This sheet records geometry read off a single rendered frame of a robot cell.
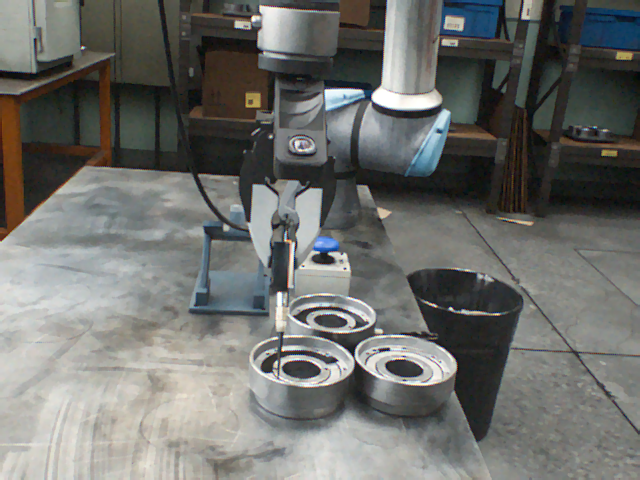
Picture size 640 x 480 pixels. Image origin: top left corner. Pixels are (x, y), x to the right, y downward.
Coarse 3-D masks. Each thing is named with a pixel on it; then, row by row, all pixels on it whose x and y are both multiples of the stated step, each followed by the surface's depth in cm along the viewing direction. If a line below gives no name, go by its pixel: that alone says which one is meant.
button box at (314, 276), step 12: (312, 252) 102; (336, 252) 102; (312, 264) 97; (324, 264) 98; (336, 264) 98; (348, 264) 98; (300, 276) 96; (312, 276) 96; (324, 276) 96; (336, 276) 96; (348, 276) 96; (300, 288) 97; (312, 288) 97; (324, 288) 97; (336, 288) 97; (348, 288) 97
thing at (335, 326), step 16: (304, 304) 88; (320, 304) 89; (336, 304) 89; (352, 304) 89; (288, 320) 83; (320, 320) 87; (336, 320) 87; (352, 320) 85; (368, 320) 86; (320, 336) 80; (336, 336) 80; (352, 336) 80; (368, 336) 82; (352, 352) 82
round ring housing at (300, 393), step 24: (288, 336) 78; (312, 336) 78; (288, 360) 75; (312, 360) 75; (264, 384) 70; (288, 384) 68; (312, 384) 69; (336, 384) 70; (288, 408) 70; (312, 408) 69; (336, 408) 72
